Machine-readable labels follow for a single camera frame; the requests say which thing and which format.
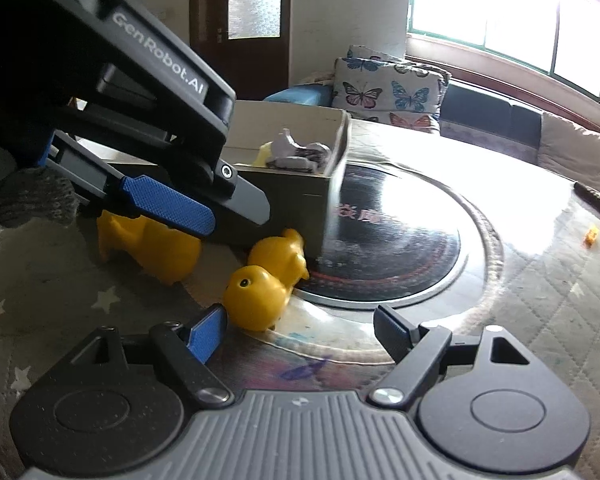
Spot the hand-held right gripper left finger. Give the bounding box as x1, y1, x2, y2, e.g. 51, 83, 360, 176
71, 304, 234, 407

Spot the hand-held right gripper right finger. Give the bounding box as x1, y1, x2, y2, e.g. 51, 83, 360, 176
369, 304, 534, 404

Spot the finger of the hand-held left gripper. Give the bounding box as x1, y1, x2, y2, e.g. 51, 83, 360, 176
200, 157, 272, 226
37, 129, 217, 237

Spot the cardboard box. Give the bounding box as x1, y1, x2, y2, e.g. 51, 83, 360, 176
100, 99, 352, 261

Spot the yellow toy animal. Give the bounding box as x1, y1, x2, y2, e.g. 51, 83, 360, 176
96, 209, 204, 287

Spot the yellow duck toy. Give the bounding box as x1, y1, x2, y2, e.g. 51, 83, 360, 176
222, 228, 310, 332

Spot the person's left hand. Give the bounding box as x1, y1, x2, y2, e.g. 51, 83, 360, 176
0, 166, 81, 281

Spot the white toy figure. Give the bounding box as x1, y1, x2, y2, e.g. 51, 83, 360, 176
271, 129, 332, 171

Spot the round black hotplate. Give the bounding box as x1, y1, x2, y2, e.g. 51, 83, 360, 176
294, 161, 504, 311

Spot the light blue cushion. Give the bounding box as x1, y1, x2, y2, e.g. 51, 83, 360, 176
264, 84, 334, 109

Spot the brown wooden door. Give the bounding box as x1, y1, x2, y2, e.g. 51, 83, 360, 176
189, 0, 292, 101

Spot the butterfly print pillow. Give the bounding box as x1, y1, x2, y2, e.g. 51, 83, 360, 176
347, 44, 452, 86
331, 57, 447, 134

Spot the dark blue sofa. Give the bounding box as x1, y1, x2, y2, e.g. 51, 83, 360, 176
439, 81, 545, 162

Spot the beige cushion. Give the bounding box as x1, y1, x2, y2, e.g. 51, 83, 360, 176
536, 111, 600, 195

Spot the large window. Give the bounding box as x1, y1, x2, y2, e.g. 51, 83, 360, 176
406, 0, 600, 107

